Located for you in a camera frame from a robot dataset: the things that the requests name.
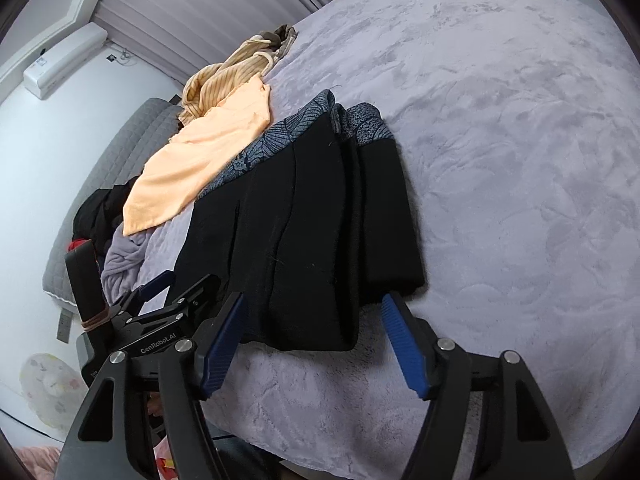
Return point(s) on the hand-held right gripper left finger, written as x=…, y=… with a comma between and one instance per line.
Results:
x=222, y=345

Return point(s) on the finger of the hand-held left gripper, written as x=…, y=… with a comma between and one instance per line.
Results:
x=197, y=287
x=156, y=282

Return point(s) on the lavender fleece bed blanket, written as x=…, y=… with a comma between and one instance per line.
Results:
x=500, y=185

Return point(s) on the light orange garment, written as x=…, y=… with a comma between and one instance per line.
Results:
x=205, y=160

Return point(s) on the grey quilted headboard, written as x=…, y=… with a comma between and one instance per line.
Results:
x=105, y=175

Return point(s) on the wall socket with plug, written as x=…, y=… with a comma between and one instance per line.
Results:
x=117, y=57

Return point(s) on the grey lilac crumpled cloth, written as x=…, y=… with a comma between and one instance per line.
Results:
x=122, y=255

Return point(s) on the pink fluffy cloth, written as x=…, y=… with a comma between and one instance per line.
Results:
x=37, y=460

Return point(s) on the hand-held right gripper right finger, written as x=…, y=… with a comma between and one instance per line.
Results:
x=405, y=345

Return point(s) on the light pleated curtain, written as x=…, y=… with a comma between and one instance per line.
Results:
x=210, y=5

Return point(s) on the black clothing pile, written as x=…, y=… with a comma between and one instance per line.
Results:
x=102, y=215

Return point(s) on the tan striped garment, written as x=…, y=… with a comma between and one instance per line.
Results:
x=220, y=80

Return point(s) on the black pants with grey waistband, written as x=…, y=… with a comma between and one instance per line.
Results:
x=310, y=210

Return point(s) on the brown grey garment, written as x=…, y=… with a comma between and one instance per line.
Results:
x=282, y=40

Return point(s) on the white air conditioner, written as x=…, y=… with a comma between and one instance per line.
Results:
x=62, y=62

